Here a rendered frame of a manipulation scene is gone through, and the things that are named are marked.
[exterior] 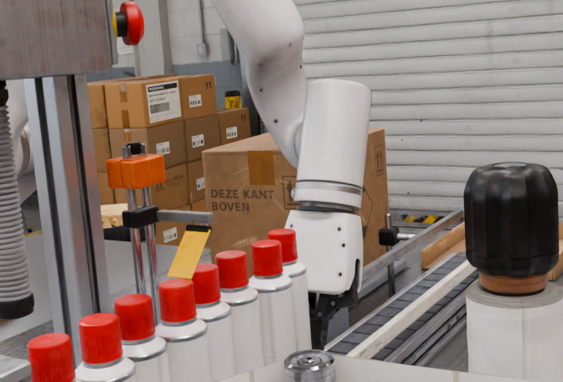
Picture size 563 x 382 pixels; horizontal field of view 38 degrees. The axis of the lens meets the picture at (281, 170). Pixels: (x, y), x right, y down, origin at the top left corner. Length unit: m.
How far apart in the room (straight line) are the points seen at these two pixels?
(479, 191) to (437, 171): 4.58
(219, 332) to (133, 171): 0.18
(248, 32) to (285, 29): 0.04
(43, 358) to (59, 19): 0.27
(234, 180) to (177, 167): 3.33
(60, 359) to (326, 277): 0.41
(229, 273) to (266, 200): 0.57
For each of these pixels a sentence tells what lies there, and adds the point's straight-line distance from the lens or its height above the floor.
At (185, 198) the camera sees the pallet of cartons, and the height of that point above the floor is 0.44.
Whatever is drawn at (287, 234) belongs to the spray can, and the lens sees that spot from 0.92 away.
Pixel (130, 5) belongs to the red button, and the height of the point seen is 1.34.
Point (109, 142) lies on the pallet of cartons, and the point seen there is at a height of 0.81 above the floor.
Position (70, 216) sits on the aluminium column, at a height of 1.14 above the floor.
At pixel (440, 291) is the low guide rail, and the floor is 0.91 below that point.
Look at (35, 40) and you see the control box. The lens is 0.68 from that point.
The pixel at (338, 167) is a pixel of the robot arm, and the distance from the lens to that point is 0.98.
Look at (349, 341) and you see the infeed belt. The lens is 1.16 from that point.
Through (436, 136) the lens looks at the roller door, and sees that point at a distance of 5.26.
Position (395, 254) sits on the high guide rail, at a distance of 1.29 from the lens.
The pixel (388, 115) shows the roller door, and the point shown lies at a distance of 5.37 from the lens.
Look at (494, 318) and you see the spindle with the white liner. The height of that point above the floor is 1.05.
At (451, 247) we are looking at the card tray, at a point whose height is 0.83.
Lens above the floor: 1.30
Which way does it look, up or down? 9 degrees down
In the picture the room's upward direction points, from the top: 4 degrees counter-clockwise
